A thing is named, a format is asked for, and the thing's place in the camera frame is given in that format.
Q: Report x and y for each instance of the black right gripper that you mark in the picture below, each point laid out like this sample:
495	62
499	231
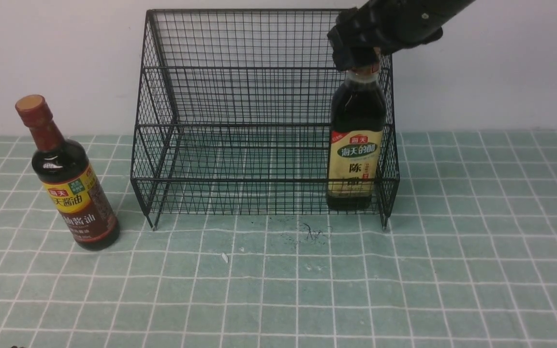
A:
383	27

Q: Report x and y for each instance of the vinegar bottle gold cap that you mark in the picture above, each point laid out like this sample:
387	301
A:
358	114

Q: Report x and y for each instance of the soy sauce bottle red cap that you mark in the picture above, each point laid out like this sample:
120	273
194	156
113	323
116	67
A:
69	179

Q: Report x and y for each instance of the green checked tablecloth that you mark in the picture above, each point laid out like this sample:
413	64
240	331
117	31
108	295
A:
468	260

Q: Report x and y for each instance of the black wire mesh shelf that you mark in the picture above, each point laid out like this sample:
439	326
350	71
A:
233	112

